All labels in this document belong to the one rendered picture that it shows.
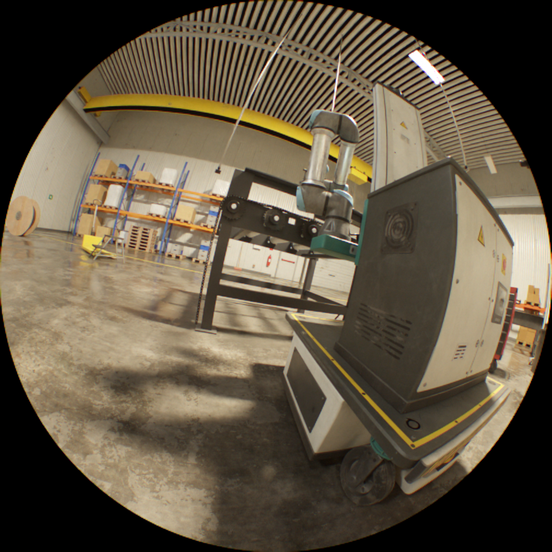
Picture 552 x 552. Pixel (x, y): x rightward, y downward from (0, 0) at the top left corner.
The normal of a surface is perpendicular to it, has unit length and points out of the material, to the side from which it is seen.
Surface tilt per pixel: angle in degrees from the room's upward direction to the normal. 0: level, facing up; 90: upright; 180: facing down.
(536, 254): 90
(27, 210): 90
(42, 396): 0
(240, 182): 90
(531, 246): 90
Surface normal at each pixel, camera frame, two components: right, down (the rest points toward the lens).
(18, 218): 0.71, 0.19
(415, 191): -0.96, -0.22
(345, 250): 0.15, 0.07
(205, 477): 0.22, -0.97
